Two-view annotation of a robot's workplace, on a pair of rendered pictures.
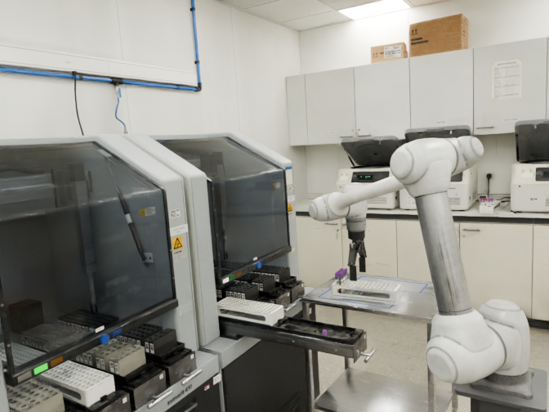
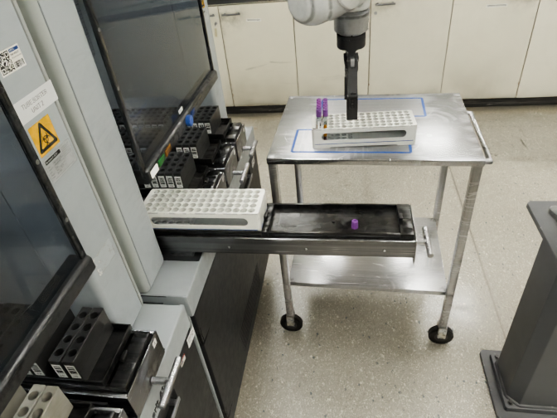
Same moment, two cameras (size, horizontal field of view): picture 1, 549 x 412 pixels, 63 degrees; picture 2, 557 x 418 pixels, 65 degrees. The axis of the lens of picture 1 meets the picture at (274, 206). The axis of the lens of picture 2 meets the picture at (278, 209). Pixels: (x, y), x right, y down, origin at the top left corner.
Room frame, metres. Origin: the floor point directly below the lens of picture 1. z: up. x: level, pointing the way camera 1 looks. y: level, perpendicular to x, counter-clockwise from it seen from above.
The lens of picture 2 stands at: (0.95, 0.27, 1.47)
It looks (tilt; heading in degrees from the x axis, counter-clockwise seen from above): 37 degrees down; 340
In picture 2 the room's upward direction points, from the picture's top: 7 degrees counter-clockwise
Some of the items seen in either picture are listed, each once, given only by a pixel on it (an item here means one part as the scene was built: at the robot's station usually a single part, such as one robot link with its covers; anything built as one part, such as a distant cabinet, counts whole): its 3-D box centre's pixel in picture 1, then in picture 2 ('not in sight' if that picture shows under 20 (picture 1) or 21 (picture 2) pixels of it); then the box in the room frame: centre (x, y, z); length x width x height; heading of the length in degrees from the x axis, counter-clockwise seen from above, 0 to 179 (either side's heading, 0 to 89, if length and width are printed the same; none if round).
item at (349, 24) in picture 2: (355, 224); (351, 21); (1.96, -0.36, 1.16); 0.09 x 0.09 x 0.06
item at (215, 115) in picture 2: (283, 275); (212, 121); (2.26, -0.02, 0.85); 0.12 x 0.02 x 0.06; 147
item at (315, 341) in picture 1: (285, 330); (278, 228); (1.73, -0.01, 0.78); 0.73 x 0.14 x 0.09; 58
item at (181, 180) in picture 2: (250, 293); (185, 172); (2.00, 0.14, 0.85); 0.12 x 0.02 x 0.06; 149
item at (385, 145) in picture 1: (374, 171); not in sight; (4.20, -0.97, 1.22); 0.62 x 0.56 x 0.64; 146
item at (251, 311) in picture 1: (248, 311); (204, 211); (1.83, 0.14, 0.83); 0.30 x 0.10 x 0.06; 58
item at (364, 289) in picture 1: (366, 291); (362, 128); (1.94, -0.39, 0.85); 0.30 x 0.10 x 0.06; 61
